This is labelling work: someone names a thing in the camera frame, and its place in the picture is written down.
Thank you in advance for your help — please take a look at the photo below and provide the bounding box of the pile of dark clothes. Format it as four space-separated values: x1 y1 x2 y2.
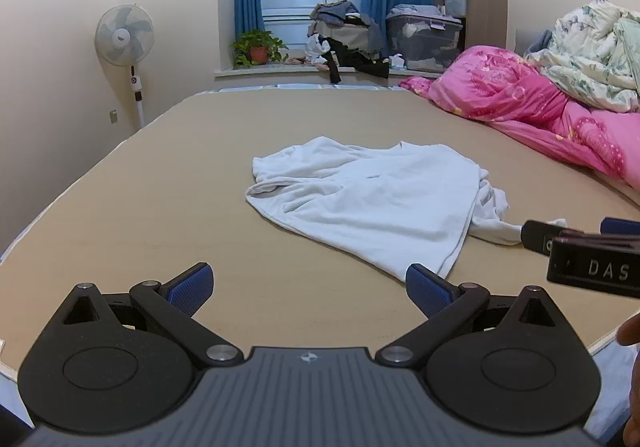
306 1 391 84

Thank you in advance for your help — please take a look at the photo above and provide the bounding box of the grey-blue cloth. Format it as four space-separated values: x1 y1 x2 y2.
522 29 554 58

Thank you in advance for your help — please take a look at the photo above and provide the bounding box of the clear plastic storage box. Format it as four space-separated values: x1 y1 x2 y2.
385 4 463 74

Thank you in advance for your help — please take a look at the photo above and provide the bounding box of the pink floral quilt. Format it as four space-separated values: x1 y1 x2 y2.
398 45 640 190

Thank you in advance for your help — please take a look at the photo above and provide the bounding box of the potted green plant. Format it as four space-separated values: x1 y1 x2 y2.
230 29 289 70

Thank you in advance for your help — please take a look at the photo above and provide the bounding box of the white window sill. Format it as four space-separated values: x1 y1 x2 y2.
214 63 441 78

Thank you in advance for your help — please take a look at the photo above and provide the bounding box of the white green floral quilt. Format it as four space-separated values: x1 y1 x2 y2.
525 0 640 114

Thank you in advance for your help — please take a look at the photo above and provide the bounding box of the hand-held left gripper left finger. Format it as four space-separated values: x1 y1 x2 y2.
62 262 246 369

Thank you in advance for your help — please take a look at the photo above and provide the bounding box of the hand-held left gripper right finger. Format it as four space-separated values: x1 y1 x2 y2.
375 263 571 369

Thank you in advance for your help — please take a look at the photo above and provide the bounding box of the white standing fan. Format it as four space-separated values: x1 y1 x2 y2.
95 4 156 130

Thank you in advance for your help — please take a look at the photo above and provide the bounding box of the person's right hand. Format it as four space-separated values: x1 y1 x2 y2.
616 312 640 349

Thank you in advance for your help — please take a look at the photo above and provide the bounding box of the white garment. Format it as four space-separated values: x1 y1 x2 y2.
245 137 568 283

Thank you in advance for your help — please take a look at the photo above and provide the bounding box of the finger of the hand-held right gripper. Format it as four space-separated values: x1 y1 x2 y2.
600 217 640 239
520 220 567 258

